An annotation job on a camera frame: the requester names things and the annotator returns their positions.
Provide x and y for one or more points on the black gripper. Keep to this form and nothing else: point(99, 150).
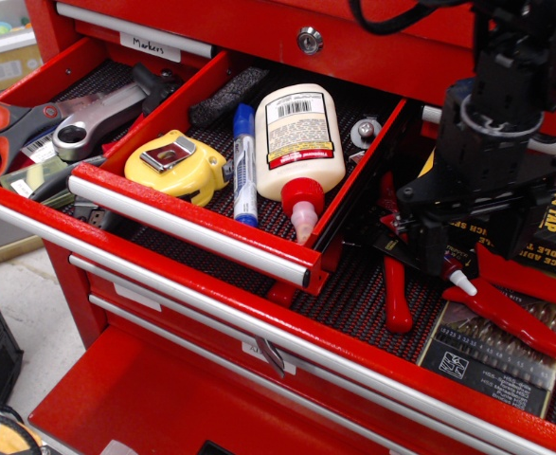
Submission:
point(482, 165)

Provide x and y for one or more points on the red threadlocker glue tube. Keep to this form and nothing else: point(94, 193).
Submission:
point(451, 267)

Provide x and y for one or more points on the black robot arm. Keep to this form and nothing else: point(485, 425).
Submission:
point(515, 43)

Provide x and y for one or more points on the large red open drawer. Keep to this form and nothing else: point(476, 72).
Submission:
point(330, 352)

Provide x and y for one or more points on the white wood glue bottle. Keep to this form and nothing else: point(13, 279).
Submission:
point(299, 155)

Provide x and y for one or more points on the small red open drawer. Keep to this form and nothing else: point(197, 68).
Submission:
point(269, 249)

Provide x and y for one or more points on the red bottom open drawer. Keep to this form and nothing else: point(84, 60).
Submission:
point(160, 400)

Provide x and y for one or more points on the black yellow tap wrench box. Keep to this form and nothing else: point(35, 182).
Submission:
point(540, 251)

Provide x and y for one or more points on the drill bit set case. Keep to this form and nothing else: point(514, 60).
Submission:
point(476, 353)

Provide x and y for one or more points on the silver round blade cutter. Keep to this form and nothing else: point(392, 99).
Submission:
point(362, 134)

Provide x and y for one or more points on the blue white marker pen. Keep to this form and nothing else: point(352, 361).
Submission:
point(245, 207)

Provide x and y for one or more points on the silver cabinet lock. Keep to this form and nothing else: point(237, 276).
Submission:
point(309, 40)

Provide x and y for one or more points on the red tool chest cabinet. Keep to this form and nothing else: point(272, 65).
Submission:
point(418, 63)

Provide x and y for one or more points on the black foam block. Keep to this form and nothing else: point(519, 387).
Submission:
point(227, 98)

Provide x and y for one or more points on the yellow tape measure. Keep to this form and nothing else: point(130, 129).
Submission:
point(179, 166)

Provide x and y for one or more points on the white markers label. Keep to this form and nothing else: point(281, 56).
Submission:
point(150, 46)

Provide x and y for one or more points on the silver utility knife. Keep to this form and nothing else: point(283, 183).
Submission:
point(75, 137)

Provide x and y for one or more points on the green packaged item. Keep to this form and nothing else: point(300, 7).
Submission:
point(26, 181)

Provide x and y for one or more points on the orange grey scissors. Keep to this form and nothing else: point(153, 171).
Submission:
point(19, 124)

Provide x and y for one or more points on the red handled wire stripper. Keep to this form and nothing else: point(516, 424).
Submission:
point(493, 275)

